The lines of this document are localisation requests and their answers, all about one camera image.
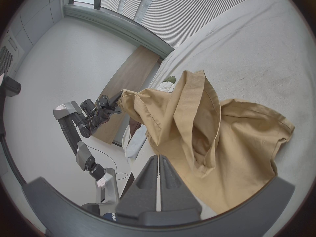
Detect black cable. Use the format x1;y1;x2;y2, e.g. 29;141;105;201
86;146;129;180

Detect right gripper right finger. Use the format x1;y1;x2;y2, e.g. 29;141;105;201
159;155;202;219

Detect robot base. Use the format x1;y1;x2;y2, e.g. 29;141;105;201
81;168;121;223

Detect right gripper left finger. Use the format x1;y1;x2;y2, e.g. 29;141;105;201
116;155;158;220

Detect bed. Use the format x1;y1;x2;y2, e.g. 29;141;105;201
90;0;316;217

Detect pale grey garment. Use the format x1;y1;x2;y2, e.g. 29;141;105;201
122;126;158;168

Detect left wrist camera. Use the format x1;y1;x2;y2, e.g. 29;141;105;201
97;94;110;107

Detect grey-green curtain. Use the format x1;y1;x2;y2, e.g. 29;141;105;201
63;3;175;60

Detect white ceiling air vent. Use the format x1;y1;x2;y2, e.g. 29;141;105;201
0;29;25;77

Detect brown garment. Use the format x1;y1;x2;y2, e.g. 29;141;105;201
129;119;143;138

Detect window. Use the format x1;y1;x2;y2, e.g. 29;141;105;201
73;0;283;50

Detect tan shorts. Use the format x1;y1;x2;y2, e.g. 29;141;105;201
119;70;295;214

